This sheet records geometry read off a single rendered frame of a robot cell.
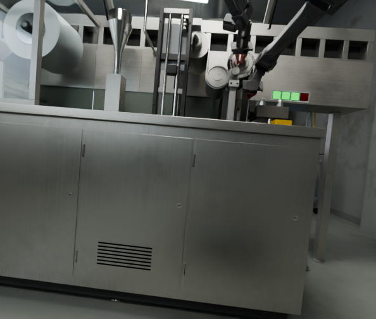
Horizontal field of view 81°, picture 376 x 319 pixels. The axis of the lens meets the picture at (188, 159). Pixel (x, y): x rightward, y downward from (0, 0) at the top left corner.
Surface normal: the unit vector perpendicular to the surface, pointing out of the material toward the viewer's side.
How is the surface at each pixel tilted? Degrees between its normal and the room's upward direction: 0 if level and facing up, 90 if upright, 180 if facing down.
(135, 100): 90
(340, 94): 90
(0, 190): 90
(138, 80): 90
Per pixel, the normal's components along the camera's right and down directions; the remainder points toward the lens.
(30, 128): -0.07, 0.04
